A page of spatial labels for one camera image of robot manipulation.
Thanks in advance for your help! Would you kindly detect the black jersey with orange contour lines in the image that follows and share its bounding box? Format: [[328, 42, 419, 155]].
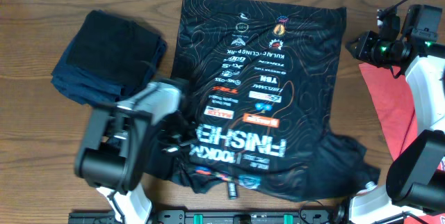
[[146, 0, 380, 202]]

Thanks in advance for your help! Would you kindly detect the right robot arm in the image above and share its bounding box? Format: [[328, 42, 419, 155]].
[[346, 31, 444, 223]]

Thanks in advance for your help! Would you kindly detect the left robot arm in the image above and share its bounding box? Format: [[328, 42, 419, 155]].
[[74, 79, 197, 223]]

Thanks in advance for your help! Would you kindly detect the folded dark navy clothes stack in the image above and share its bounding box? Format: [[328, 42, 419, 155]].
[[51, 10, 167, 105]]

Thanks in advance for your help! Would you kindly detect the red shirt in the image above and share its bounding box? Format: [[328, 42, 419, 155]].
[[358, 62, 445, 224]]

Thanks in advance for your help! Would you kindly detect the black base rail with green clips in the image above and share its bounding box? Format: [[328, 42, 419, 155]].
[[67, 202, 349, 224]]

